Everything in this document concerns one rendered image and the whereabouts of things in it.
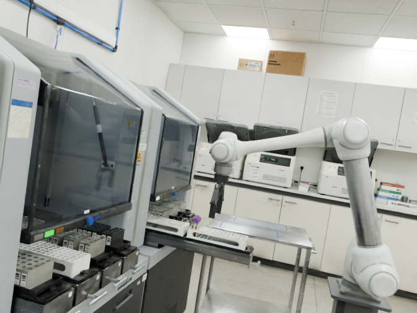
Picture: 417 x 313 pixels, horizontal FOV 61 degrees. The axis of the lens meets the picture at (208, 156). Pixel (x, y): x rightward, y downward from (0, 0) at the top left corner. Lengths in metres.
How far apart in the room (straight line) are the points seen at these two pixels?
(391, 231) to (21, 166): 3.72
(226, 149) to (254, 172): 2.55
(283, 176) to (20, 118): 3.35
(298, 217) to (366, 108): 1.44
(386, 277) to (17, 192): 1.35
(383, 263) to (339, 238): 2.51
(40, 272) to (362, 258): 1.22
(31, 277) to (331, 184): 3.36
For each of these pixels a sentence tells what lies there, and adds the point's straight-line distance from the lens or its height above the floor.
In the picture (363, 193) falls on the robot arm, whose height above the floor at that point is 1.20.
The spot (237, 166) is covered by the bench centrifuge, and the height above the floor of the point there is 1.06.
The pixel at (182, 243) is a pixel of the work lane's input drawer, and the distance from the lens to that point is 1.84.
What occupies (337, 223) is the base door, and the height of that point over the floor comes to 0.63.
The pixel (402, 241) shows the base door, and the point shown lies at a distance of 4.26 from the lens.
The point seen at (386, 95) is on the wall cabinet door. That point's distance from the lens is 4.47.
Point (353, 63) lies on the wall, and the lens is 4.83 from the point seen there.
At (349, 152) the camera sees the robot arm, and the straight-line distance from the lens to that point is 1.58.
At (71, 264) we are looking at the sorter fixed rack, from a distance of 1.27.
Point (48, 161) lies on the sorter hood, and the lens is 1.11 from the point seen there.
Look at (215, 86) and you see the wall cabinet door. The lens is 4.53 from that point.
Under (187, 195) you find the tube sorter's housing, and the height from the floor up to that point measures 0.92.
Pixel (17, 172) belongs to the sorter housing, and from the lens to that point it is 1.05.
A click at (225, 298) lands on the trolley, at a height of 0.28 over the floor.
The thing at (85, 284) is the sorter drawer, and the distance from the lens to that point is 1.30.
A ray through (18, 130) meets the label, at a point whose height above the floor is 1.27.
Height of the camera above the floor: 1.33
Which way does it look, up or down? 3 degrees down
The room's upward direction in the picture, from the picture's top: 9 degrees clockwise
